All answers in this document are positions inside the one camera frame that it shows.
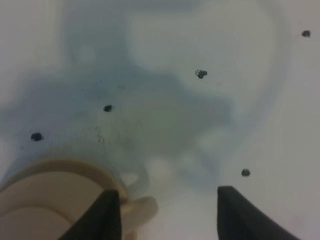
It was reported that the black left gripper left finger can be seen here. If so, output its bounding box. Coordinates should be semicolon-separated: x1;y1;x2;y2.
60;190;122;240

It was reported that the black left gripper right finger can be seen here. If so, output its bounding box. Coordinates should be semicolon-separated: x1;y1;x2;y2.
216;186;297;240

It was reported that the beige teapot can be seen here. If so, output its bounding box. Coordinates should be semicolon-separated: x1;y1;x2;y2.
0;159;158;240

